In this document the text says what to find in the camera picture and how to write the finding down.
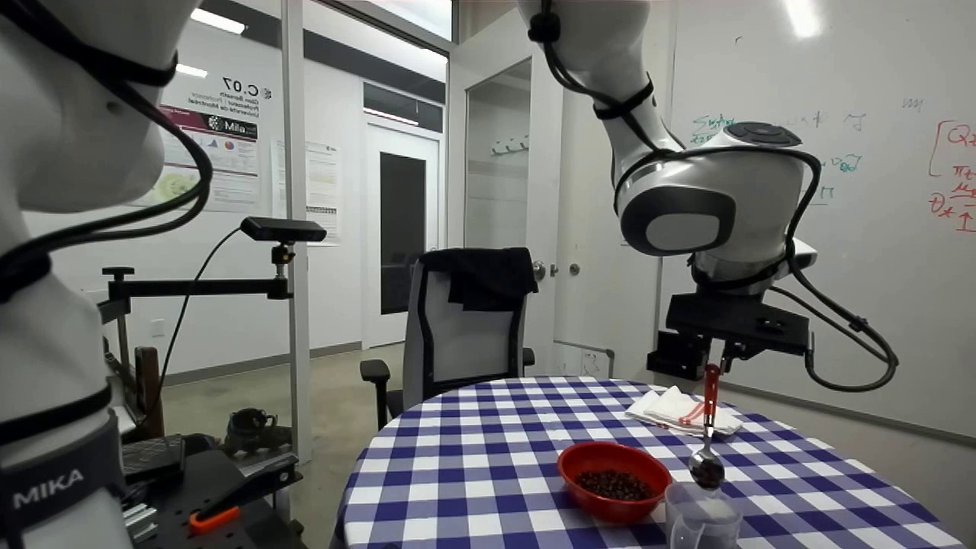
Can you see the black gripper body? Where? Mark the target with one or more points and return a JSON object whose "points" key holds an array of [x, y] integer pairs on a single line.
{"points": [[741, 324]]}

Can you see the red handled metal spoon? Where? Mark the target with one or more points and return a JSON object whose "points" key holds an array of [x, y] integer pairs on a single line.
{"points": [[706, 465]]}

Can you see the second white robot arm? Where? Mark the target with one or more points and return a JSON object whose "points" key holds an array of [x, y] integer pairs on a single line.
{"points": [[81, 146]]}

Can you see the clear plastic jug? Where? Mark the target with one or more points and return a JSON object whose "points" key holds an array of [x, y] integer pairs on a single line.
{"points": [[701, 519]]}

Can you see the red bowl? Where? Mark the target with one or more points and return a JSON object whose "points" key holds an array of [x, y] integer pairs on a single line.
{"points": [[614, 455]]}

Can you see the white folded towel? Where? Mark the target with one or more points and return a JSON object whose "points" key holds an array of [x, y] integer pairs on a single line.
{"points": [[677, 409]]}

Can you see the coffee beans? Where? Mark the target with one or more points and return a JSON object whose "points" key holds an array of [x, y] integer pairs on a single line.
{"points": [[614, 487]]}

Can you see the black office chair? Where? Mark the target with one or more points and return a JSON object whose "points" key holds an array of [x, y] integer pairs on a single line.
{"points": [[464, 324]]}

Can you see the blue white checkered tablecloth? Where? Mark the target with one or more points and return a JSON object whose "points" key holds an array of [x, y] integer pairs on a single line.
{"points": [[476, 469]]}

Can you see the black equipment cart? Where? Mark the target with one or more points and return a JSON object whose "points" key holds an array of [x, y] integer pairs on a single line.
{"points": [[199, 491]]}

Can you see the black camera on stand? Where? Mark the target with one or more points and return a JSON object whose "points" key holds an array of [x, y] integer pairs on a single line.
{"points": [[281, 234]]}

